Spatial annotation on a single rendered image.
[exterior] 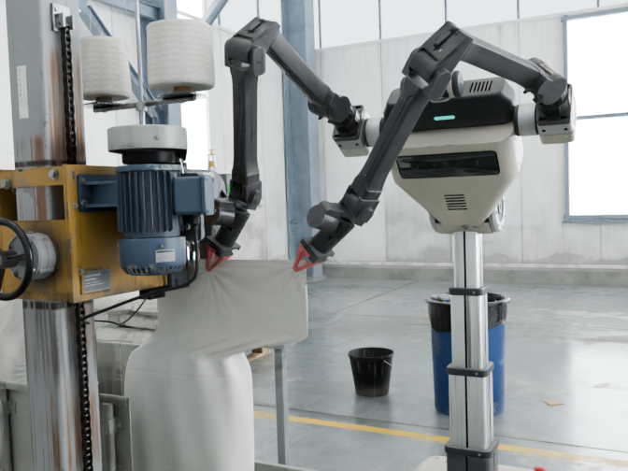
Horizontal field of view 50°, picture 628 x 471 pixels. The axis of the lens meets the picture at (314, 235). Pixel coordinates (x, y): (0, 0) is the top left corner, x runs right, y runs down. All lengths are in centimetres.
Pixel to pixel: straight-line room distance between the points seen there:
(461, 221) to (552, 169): 753
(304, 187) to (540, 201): 352
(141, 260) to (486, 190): 102
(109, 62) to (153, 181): 44
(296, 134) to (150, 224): 914
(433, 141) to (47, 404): 122
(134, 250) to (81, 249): 14
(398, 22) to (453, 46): 897
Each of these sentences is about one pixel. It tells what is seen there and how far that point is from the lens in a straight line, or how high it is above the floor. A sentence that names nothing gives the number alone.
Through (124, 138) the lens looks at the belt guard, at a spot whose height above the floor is 139.
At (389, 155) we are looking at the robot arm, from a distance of 159.
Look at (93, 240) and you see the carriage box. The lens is 166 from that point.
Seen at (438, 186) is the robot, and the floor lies 127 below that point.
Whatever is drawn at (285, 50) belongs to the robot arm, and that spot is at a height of 162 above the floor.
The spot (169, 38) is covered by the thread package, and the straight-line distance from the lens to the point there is 169.
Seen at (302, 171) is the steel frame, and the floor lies 169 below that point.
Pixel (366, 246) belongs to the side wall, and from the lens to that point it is 1038.
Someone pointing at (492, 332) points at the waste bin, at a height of 48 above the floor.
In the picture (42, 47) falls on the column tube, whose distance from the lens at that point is 169.
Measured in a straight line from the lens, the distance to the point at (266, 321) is 184.
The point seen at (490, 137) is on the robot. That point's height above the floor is 140.
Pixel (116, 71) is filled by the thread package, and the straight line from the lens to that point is 187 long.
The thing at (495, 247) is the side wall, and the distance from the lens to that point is 979.
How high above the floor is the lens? 124
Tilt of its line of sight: 3 degrees down
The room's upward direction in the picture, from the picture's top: 2 degrees counter-clockwise
